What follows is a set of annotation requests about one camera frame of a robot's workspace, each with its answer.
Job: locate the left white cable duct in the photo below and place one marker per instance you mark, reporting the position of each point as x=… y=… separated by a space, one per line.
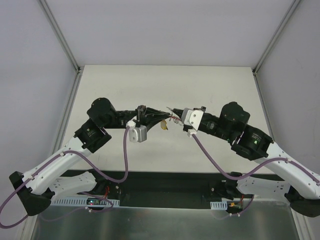
x=85 y=202

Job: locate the white cable duct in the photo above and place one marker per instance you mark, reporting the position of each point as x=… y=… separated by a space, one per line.
x=85 y=202
x=219 y=205

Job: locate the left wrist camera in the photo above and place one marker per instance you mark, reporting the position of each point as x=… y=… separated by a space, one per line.
x=137 y=134

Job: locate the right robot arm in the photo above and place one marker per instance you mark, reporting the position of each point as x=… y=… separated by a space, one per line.
x=277 y=175

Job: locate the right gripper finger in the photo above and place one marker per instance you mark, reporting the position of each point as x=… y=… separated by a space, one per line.
x=177 y=120
x=175 y=112

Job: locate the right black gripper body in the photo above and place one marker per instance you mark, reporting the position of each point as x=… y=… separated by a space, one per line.
x=186 y=127

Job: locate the yellow key tag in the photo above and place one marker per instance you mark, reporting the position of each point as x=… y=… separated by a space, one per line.
x=163 y=125

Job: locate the red handled key organizer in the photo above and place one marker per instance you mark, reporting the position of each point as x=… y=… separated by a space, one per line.
x=170 y=118

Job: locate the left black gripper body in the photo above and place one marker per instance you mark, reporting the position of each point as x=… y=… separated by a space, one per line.
x=141 y=114

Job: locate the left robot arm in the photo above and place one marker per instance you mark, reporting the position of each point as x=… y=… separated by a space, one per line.
x=69 y=171

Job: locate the right aluminium frame post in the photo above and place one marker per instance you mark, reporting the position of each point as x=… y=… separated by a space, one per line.
x=276 y=35

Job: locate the left aluminium frame post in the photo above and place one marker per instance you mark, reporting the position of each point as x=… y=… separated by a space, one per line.
x=59 y=34

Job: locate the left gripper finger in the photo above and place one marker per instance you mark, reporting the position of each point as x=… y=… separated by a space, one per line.
x=157 y=113
x=154 y=120

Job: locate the right white cable duct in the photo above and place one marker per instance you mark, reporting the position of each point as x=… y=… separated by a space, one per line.
x=219 y=205

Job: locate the aluminium frame post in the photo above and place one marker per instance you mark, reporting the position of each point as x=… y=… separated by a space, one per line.
x=59 y=34
x=276 y=35

